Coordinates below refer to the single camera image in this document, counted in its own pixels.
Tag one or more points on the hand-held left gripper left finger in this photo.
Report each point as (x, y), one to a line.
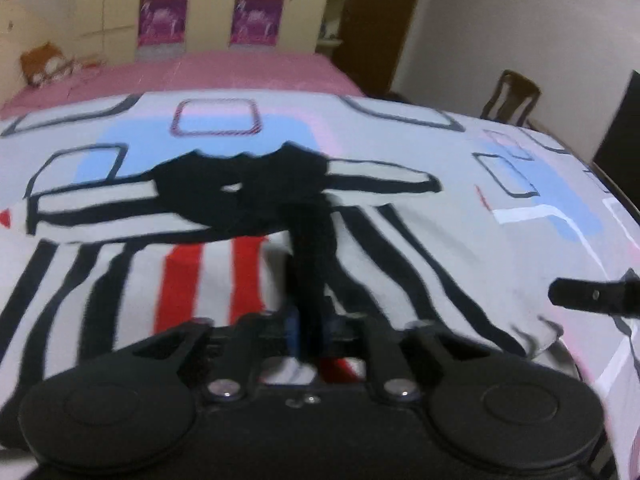
(293, 332)

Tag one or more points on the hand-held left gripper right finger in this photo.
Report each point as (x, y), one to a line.
(328, 335)

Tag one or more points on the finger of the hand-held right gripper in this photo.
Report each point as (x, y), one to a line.
(585, 294)

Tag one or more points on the black white red striped sweater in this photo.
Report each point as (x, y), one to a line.
(210, 270)

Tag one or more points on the black panel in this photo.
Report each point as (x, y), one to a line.
(622, 135)

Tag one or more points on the wooden chair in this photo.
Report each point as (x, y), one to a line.
(512, 97)

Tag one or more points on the grey blue printed blanket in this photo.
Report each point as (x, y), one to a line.
(400, 130)

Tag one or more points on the pink bed sheet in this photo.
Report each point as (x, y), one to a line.
(200, 75)

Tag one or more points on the brown wooden door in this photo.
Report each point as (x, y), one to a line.
(377, 25)

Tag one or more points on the brown plush pillow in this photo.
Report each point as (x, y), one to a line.
(42, 65)

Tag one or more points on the cream wardrobe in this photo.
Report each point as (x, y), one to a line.
(100, 5)

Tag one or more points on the pink wall poster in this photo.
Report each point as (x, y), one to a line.
(257, 10)
(162, 15)

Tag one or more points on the cream wall shelf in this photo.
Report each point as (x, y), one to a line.
(334, 5)

